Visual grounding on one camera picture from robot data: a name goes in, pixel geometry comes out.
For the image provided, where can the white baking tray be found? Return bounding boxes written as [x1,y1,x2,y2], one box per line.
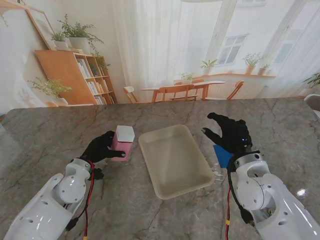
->
[138,124,216,200]

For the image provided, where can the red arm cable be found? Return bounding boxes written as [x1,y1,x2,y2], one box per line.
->
[82,161,97,240]
[225,184,231,240]

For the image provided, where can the pink square bottle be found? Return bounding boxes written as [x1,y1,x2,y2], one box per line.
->
[109,132,133,162]

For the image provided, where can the printed room scene backdrop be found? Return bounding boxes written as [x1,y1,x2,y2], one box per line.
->
[0,0,320,111]

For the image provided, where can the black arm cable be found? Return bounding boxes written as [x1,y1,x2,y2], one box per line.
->
[65,202,88,233]
[226,156,256,226]

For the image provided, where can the white rounded object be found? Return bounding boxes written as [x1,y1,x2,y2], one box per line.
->
[304,93,320,113]

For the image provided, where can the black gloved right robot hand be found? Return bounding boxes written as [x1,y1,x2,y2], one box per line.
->
[201,112,253,155]

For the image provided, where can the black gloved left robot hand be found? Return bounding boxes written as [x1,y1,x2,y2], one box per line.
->
[81,130,128,164]

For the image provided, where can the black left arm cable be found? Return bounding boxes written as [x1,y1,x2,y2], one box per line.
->
[65,202,88,233]

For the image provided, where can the blue plastic scraper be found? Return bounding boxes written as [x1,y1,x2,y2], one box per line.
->
[213,144,236,169]

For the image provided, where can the red left arm cable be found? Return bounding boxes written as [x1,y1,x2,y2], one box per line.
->
[82,161,97,240]

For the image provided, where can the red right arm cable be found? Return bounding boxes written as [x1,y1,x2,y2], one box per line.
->
[225,184,231,240]

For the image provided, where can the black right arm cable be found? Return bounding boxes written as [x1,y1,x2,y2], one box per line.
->
[226,156,256,226]

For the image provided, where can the white square bottle cap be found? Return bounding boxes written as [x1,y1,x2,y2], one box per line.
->
[115,124,136,143]

